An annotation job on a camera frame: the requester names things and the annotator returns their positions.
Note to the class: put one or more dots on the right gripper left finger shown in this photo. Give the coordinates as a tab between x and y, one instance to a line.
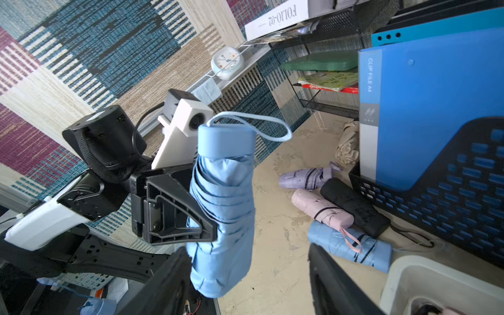
167	291

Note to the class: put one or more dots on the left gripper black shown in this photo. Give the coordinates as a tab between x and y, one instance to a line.
164	212

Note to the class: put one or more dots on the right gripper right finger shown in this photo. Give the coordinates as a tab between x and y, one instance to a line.
333	291

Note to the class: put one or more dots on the light blue umbrella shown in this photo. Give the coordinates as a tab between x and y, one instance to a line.
222	186

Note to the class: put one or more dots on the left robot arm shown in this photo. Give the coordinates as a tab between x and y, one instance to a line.
54	238

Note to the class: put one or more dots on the blue umbrella near black one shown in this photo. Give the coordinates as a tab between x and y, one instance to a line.
375	253

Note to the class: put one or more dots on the white plastic storage box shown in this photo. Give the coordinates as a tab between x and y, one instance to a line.
413	281

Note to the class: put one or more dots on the pale pink folded umbrella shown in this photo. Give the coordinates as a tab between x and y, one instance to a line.
327	213

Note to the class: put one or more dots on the lilac folded umbrella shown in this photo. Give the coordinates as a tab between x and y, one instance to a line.
311	178

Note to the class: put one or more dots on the cream umbrella at back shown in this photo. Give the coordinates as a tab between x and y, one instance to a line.
347	150

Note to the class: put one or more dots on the white FOLIO-02 box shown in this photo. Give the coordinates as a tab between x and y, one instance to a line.
291	13

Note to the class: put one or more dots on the light blue cloth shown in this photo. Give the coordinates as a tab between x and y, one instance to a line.
207	92

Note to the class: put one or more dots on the black mesh file holder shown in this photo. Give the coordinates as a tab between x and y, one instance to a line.
459	198

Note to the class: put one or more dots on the white round clock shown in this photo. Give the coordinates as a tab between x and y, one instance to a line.
226	63

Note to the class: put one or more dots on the blue clip file folder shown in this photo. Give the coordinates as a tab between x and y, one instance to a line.
415	96

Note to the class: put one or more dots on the red and green book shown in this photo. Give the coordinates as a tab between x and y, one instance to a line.
343	82

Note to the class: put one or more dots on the green book on shelf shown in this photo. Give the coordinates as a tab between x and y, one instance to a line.
331	61

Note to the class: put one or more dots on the teal file folder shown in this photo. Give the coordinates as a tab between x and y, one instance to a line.
481	20

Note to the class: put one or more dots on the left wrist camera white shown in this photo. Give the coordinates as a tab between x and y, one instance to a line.
181	116

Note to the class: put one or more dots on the black wire shelf rack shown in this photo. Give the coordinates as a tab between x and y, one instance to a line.
332	47

